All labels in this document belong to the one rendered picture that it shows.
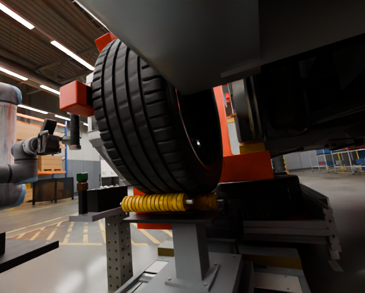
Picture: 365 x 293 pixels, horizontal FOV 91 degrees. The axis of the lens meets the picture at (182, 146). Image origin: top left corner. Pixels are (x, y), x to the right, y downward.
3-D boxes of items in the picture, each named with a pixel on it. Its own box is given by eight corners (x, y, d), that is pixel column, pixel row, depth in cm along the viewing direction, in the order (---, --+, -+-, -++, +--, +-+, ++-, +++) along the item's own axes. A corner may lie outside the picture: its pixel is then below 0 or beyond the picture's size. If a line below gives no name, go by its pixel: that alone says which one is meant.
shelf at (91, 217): (92, 222, 85) (92, 215, 85) (68, 221, 91) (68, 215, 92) (146, 204, 124) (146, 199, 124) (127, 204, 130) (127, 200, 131)
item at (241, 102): (260, 116, 47) (243, 27, 57) (230, 122, 50) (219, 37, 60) (264, 149, 74) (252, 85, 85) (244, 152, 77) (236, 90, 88)
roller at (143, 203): (190, 213, 54) (188, 193, 55) (116, 213, 66) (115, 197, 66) (197, 208, 59) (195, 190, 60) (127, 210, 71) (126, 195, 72)
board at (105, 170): (105, 195, 854) (103, 154, 883) (96, 195, 868) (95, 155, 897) (124, 190, 997) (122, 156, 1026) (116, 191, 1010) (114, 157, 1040)
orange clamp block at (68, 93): (103, 112, 56) (76, 103, 48) (86, 117, 59) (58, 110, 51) (103, 91, 57) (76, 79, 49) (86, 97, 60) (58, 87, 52)
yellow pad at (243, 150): (265, 150, 103) (263, 142, 103) (240, 154, 108) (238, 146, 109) (265, 152, 115) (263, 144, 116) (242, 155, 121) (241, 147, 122)
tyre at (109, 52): (141, -53, 43) (211, 62, 103) (74, -4, 52) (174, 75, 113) (182, 226, 39) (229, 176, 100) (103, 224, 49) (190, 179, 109)
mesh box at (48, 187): (55, 203, 696) (55, 178, 711) (31, 204, 732) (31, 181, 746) (74, 199, 779) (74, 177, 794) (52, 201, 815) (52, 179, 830)
